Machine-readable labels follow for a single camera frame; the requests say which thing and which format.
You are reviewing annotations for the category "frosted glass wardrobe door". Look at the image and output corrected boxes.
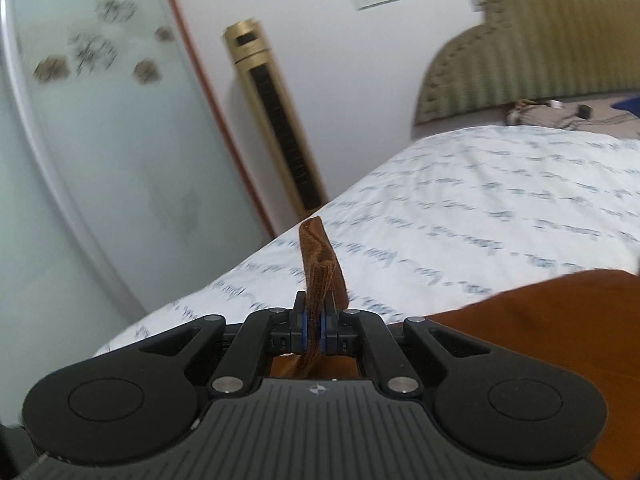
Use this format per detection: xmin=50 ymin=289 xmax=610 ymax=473
xmin=1 ymin=0 xmax=268 ymax=424

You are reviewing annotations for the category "small black device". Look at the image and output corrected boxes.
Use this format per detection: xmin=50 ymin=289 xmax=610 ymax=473
xmin=576 ymin=104 xmax=592 ymax=120

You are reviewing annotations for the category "olive striped headboard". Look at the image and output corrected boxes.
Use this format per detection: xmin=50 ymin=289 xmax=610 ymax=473
xmin=414 ymin=0 xmax=639 ymax=125

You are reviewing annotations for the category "brown knit sweater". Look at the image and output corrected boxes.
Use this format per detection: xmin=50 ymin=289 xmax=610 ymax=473
xmin=269 ymin=217 xmax=639 ymax=479

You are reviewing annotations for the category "gold tower air conditioner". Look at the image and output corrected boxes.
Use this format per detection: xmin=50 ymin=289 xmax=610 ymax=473
xmin=224 ymin=18 xmax=328 ymax=220

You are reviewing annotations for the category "white script-print bed sheet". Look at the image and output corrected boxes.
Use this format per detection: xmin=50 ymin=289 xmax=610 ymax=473
xmin=94 ymin=124 xmax=640 ymax=357

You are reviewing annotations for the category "blue garment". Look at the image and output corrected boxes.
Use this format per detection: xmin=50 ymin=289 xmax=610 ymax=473
xmin=612 ymin=96 xmax=640 ymax=117

